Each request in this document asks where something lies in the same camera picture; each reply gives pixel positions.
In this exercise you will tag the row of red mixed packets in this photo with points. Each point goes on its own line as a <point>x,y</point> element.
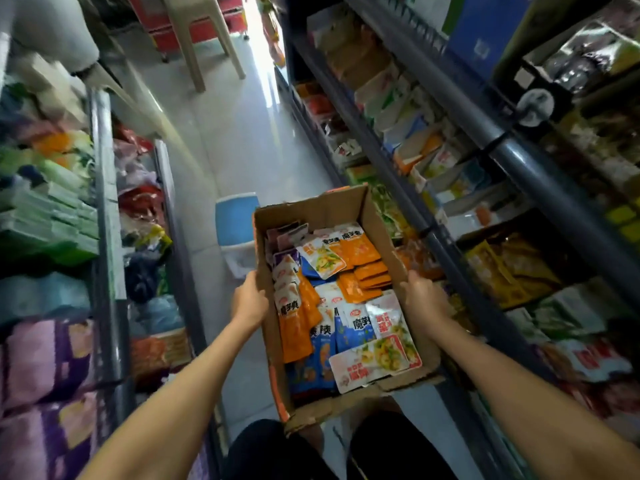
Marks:
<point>145,215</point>

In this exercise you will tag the brown cardboard box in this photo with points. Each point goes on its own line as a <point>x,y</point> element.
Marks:
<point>300,210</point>

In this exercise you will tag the blue white step stool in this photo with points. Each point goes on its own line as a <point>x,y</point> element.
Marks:
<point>237,220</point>

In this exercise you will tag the person's black shorts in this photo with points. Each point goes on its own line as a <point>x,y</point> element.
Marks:
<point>260,455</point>

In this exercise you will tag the white sack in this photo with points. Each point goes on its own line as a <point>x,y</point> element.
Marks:
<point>55,30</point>

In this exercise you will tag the grey metal store shelf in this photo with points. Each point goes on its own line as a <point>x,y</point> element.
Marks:
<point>545,175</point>

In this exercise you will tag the pile of snack packets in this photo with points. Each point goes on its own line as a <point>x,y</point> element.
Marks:
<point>345,315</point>

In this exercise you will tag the person's right forearm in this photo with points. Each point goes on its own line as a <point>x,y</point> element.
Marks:
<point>530,405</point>

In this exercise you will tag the blue printed carton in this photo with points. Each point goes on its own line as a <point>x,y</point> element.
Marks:
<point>485,30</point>

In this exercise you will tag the person's right hand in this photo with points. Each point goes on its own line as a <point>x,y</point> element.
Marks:
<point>428,307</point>

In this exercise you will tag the grey aisle rack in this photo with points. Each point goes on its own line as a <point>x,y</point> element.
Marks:
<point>108,295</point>

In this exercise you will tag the yellow green snack bags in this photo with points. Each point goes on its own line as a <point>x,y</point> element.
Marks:
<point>605,165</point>

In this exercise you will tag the stack of green packs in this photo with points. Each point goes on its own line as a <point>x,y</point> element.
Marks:
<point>40,210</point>

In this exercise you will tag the person's left forearm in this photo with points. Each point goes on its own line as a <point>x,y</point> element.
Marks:
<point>170,415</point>

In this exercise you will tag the person's left hand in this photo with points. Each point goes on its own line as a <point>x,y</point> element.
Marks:
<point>250,305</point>

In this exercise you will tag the beige plastic stool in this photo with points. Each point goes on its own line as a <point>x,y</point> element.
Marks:
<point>205,15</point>

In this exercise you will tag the stack of pastel packs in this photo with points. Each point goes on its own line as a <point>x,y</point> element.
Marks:
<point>45,105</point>

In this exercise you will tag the red plastic crate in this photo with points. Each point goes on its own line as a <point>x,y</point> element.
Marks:
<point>150,15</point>

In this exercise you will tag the stack of pink purple packs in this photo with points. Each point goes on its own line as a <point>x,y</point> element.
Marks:
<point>45,395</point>

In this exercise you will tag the pale blue soft pack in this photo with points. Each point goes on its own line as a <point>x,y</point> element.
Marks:
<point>40,295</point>

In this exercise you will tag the round black white sign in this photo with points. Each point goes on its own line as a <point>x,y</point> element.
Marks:
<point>535,108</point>

